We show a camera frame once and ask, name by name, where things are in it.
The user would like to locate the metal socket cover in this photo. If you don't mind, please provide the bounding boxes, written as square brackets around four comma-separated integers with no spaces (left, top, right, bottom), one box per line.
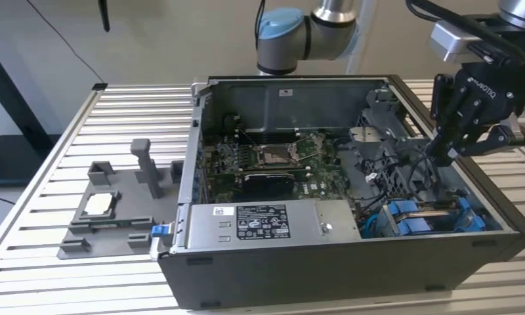
[293,134,325,162]

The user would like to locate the black open PC case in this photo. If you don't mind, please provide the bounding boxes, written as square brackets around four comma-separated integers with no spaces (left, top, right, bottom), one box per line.
[157,73,525,311]

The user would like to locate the silver power supply unit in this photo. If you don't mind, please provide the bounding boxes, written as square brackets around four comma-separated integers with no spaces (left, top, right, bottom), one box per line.
[187,199,363,250]

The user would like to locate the grey parts rack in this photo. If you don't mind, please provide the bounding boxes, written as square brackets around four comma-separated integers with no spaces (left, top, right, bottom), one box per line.
[57,138,189,261]

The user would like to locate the black data wire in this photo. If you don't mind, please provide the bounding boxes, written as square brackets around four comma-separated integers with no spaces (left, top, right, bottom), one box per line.
[400,149,425,201]

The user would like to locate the green motherboard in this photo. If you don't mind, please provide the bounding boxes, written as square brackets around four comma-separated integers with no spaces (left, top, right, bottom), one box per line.
[200,129,364,204]

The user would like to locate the black RAM slots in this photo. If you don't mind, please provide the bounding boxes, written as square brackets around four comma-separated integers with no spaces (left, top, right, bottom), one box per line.
[235,128,300,144]

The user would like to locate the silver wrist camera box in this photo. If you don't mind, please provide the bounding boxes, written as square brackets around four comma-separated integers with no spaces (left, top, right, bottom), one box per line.
[428,21,485,65]

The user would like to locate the grey metal disk bay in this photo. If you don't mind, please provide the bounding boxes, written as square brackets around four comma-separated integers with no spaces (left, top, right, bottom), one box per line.
[383,192,503,238]

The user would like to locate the black hanging rod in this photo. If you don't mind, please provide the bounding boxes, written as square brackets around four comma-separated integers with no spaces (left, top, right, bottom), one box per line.
[99,0,111,33]

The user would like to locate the blue data cable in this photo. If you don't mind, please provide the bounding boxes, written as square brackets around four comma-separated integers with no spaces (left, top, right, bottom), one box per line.
[361,209,384,238]

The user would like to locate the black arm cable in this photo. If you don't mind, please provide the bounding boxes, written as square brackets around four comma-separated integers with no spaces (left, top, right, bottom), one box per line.
[253,0,267,33]

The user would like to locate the silver CPU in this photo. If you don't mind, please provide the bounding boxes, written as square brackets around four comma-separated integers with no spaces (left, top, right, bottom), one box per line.
[85,193,115,214]

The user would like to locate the thin black wall cable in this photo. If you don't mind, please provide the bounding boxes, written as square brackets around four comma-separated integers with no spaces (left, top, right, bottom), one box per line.
[25,0,108,86]

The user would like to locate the black graphics card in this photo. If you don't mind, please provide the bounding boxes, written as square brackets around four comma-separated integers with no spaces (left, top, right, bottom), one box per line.
[243,172,297,201]

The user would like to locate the black monitor stand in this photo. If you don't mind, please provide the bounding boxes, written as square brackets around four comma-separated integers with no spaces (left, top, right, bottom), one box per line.
[0,35,63,188]

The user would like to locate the grey inner drive cage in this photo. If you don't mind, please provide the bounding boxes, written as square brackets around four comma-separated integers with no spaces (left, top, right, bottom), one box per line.
[336,88,435,204]

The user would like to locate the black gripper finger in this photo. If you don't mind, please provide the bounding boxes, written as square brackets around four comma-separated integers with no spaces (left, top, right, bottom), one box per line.
[457,123,520,158]
[424,74,483,168]

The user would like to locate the blue disk carrier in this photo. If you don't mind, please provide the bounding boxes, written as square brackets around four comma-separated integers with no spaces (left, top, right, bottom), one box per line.
[397,216,485,235]

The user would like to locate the CPU socket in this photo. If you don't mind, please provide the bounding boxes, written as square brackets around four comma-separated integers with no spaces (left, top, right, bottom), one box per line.
[256,142,301,168]

